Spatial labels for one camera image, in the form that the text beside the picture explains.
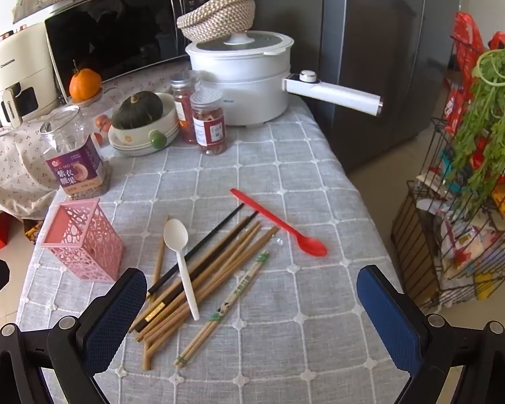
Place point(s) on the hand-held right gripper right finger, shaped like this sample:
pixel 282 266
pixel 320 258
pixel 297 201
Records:
pixel 387 315

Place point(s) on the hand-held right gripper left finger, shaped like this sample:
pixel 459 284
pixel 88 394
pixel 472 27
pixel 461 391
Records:
pixel 113 315

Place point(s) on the plain wooden chopstick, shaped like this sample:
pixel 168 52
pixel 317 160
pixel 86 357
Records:
pixel 160 261
pixel 235 251

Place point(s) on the pink perforated utensil holder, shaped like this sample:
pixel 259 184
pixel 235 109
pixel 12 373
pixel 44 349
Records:
pixel 84 244

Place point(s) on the green printed wooden chopstick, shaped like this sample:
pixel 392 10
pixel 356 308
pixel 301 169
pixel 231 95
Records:
pixel 193 336
pixel 197 343

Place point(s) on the red plastic spoon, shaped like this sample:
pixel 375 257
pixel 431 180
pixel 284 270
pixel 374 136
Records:
pixel 311 246

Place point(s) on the white plastic spoon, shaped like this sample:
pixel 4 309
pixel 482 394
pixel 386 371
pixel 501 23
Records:
pixel 176 233

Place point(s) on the black chopstick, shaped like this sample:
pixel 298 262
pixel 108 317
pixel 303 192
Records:
pixel 210 236

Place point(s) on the dark chopstick with gold band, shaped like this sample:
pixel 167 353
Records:
pixel 227 243

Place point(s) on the bundle of wooden chopsticks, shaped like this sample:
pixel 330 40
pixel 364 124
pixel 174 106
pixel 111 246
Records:
pixel 252 251

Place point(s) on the grey checked tablecloth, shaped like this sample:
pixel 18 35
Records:
pixel 286 311

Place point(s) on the white plastic bag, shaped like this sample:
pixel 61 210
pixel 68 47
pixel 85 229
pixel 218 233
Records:
pixel 454 235

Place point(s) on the clear jar with purple label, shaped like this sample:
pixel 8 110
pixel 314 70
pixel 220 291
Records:
pixel 73 164

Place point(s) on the small red fruit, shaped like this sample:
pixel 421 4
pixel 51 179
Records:
pixel 102 123

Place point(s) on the green pumpkin in bowl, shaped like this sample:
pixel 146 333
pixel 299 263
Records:
pixel 170 124

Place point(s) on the dried fruit jar red label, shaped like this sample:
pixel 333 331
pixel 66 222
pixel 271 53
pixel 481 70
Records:
pixel 210 128

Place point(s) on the clear glass jar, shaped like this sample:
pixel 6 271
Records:
pixel 109 99

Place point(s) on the orange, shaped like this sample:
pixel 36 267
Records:
pixel 85 84

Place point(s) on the white air fryer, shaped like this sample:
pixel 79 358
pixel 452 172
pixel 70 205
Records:
pixel 17 63

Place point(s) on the spice jar with red contents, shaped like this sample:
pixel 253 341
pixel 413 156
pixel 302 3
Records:
pixel 182 101

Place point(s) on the green leafy herbs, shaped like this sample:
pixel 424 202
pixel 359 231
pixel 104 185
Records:
pixel 494 105

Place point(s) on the grey refrigerator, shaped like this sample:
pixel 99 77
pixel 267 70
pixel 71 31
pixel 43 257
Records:
pixel 362 63

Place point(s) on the white electric pot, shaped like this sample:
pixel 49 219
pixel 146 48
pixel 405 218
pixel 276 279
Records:
pixel 252 92

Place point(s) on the red snack packets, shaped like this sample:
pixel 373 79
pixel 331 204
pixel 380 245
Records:
pixel 467 50

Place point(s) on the black microwave oven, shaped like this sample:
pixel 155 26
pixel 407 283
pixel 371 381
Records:
pixel 122 33

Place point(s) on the grey pot lid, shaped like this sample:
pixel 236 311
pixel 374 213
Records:
pixel 269 42

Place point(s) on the woven basket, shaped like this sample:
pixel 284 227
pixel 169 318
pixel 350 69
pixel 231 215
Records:
pixel 219 12

